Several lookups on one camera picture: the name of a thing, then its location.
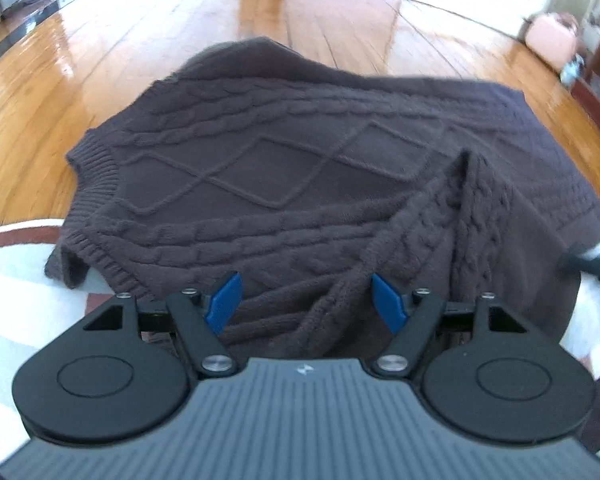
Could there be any light blue small object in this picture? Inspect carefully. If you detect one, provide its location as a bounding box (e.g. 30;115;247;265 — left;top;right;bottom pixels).
560;55;587;84

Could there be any pink bag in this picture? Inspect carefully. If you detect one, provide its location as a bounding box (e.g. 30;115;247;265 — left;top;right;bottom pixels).
524;12;582;70

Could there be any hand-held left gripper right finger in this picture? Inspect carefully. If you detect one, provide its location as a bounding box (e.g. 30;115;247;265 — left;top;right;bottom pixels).
369;272;527;379

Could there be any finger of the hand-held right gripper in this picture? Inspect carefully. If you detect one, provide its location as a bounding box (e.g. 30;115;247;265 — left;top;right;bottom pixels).
557;242;600;286

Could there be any brown cable-knit sweater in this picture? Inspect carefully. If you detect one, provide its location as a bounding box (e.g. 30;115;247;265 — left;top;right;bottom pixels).
43;36;600;361

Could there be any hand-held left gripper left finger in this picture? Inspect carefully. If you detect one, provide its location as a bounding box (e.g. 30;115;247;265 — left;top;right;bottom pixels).
82;271;244;380

